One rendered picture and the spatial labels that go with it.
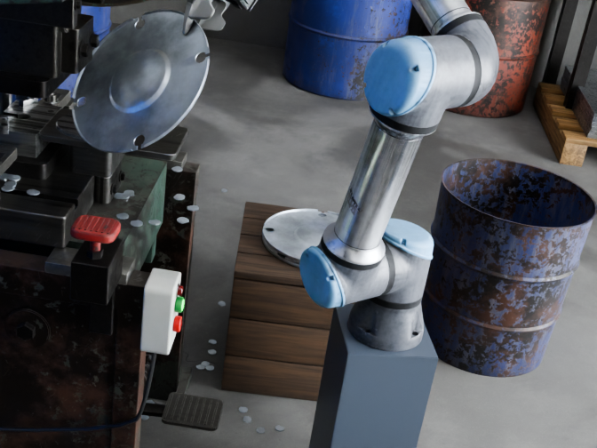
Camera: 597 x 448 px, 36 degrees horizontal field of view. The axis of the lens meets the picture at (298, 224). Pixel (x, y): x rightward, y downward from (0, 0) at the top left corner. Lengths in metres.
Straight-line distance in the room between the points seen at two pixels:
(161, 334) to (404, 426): 0.57
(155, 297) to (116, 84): 0.40
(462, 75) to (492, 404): 1.26
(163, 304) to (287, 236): 0.79
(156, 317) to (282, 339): 0.73
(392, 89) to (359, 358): 0.59
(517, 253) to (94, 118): 1.18
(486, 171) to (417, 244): 1.04
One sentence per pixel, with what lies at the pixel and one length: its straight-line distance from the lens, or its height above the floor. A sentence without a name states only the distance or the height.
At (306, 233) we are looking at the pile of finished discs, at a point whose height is 0.38.
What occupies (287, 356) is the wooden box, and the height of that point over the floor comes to 0.13.
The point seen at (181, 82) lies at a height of 0.91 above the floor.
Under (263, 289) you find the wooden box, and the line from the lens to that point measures 2.18.
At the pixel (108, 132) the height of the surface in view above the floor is 0.81.
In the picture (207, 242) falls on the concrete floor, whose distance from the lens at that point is 3.00.
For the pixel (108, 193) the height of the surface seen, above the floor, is 0.67.
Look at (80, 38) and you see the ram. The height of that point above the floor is 0.96.
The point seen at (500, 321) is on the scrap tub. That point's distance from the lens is 2.51.
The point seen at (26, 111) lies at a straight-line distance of 1.82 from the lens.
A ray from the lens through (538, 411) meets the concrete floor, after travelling 2.55.
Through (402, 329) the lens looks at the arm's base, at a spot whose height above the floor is 0.50.
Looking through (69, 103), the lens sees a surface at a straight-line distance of 1.99.
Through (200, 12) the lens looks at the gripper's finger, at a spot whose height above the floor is 1.02.
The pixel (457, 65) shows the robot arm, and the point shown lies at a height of 1.06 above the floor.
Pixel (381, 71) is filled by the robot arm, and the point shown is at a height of 1.03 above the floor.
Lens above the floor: 1.45
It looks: 27 degrees down
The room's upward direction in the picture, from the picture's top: 9 degrees clockwise
